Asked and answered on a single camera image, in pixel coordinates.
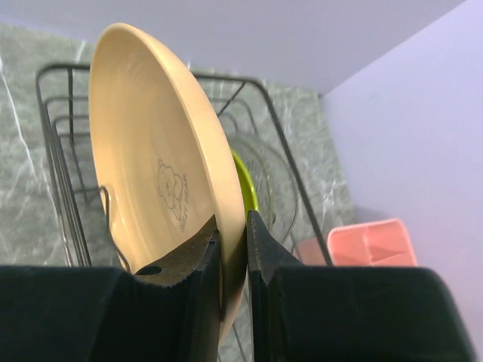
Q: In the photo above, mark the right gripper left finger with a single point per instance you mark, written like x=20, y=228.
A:
x=167, y=311

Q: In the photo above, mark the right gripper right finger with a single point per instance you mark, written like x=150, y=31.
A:
x=326, y=313

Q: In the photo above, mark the beige plate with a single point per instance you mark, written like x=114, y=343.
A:
x=161, y=153

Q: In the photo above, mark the pink divided tray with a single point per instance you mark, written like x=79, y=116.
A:
x=381, y=243

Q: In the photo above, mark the green plate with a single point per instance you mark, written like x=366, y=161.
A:
x=248, y=190

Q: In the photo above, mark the clear glass plate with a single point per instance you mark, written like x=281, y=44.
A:
x=273, y=181

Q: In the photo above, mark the black wire dish rack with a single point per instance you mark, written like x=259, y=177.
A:
x=57, y=145

